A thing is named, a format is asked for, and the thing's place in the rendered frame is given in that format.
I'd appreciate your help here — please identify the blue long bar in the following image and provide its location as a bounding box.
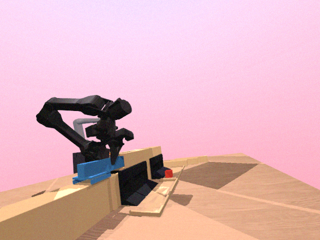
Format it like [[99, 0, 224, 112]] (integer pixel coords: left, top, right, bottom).
[[72, 155, 125, 185]]

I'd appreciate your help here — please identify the red cube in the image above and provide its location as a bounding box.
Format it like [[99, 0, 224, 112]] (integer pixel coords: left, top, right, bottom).
[[165, 169, 173, 178]]

